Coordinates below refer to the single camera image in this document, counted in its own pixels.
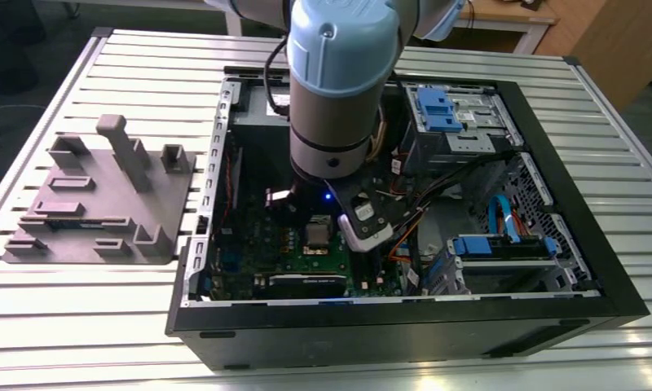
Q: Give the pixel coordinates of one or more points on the green motherboard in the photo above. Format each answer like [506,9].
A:
[261,252]

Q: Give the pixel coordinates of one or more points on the silver square CPU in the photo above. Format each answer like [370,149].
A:
[318,235]

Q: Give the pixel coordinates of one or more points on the white table frame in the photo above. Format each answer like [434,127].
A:
[234,25]

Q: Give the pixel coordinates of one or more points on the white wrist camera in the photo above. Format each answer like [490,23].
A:
[367,234]

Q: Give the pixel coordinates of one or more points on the dark RAM stick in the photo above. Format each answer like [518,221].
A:
[74,224]

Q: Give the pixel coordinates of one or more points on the grey metal disk bay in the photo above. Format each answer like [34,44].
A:
[512,269]

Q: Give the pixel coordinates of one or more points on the blue disk carrier with disk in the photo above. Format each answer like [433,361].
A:
[476,246]

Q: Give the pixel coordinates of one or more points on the black open PC case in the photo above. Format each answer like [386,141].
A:
[359,338]

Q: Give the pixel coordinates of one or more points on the black graphics card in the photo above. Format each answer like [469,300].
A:
[305,285]

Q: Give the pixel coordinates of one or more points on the blue plastic drive carrier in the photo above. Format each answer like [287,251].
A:
[436,110]

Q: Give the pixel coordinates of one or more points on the wooden cabinet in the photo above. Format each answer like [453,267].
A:
[620,40]

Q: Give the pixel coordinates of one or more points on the grey plastic parts rack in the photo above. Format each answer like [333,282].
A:
[114,195]

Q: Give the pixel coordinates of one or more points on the grey metal drive cage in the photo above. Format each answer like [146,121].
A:
[468,142]

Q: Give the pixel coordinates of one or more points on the black RAM slot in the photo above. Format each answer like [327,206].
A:
[378,266]
[361,271]

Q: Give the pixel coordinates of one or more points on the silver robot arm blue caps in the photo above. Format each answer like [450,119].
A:
[337,102]

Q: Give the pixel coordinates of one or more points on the grey power supply unit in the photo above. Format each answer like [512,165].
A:
[255,146]

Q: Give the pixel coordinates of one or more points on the wooden desk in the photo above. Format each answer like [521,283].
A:
[506,16]

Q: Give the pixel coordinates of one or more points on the CPU socket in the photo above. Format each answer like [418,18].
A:
[311,251]

